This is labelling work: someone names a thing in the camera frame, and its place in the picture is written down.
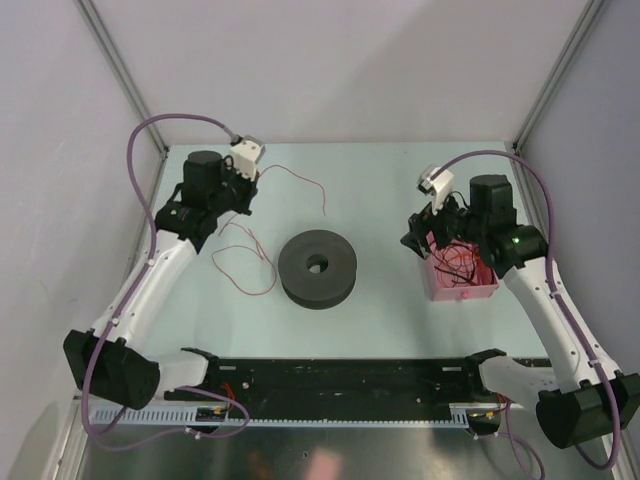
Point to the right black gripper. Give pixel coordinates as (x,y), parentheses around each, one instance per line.
(421,223)

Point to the aluminium frame post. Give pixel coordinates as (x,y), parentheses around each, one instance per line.
(113,57)
(580,33)

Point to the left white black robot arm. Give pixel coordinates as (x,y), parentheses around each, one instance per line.
(107,360)

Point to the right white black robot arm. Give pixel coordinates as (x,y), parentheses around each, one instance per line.
(583,394)

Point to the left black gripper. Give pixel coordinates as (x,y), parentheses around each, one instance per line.
(249,189)

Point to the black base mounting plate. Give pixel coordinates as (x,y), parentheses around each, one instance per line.
(344,392)

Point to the left aluminium frame post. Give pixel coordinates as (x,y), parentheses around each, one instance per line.
(113,57)

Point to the black cable spool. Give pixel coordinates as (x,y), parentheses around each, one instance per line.
(317,269)

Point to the right aluminium frame post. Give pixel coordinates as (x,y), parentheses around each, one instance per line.
(580,33)

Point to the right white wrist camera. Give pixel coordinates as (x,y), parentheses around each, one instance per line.
(437,183)

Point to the pink plastic box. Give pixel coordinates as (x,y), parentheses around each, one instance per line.
(457,273)

